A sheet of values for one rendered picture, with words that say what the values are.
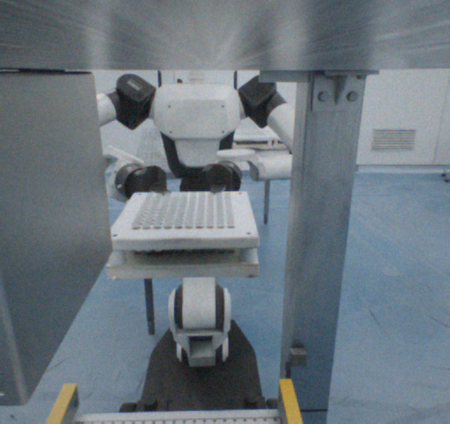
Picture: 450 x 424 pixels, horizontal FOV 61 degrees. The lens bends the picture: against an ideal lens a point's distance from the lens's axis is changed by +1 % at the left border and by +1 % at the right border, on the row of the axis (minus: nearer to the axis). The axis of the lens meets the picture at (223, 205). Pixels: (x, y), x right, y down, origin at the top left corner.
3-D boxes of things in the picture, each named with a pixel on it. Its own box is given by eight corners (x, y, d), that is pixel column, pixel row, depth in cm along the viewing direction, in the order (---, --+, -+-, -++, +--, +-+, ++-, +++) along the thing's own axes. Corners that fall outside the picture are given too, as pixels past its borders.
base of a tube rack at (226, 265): (258, 276, 62) (258, 263, 61) (106, 279, 62) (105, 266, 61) (246, 221, 85) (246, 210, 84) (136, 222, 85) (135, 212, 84)
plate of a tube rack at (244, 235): (259, 249, 60) (260, 237, 60) (103, 251, 60) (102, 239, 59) (247, 199, 84) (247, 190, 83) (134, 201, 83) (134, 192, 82)
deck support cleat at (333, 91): (310, 111, 40) (314, 70, 39) (359, 111, 40) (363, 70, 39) (321, 115, 36) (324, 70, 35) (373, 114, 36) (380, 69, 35)
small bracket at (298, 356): (286, 359, 50) (287, 347, 50) (304, 359, 50) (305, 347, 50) (289, 367, 49) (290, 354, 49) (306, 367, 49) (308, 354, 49)
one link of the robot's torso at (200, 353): (179, 336, 163) (170, 278, 128) (226, 335, 164) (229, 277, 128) (177, 375, 153) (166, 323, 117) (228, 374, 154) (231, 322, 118)
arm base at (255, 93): (250, 135, 134) (241, 110, 138) (286, 122, 133) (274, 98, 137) (243, 110, 120) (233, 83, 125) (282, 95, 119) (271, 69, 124)
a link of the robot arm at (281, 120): (322, 174, 122) (283, 127, 131) (341, 145, 111) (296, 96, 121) (294, 184, 116) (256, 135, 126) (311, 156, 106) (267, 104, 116)
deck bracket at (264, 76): (256, 82, 42) (257, 37, 40) (301, 81, 42) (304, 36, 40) (258, 82, 39) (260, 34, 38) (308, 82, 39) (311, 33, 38)
